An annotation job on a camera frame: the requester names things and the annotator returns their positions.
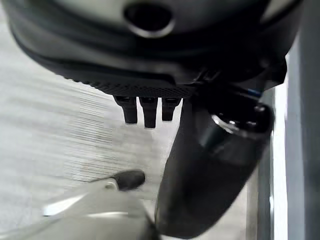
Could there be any silver robot leg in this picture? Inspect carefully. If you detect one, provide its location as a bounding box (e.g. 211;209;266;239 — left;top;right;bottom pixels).
0;177;161;240

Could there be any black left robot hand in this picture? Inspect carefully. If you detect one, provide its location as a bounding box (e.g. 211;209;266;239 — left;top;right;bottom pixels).
4;0;302;240

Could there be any dark robot foot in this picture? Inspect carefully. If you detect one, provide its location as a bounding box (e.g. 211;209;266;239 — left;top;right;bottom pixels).
111;169;146;191

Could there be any grey shelf post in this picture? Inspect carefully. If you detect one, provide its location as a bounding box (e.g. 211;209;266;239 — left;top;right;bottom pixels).
257;0;320;240

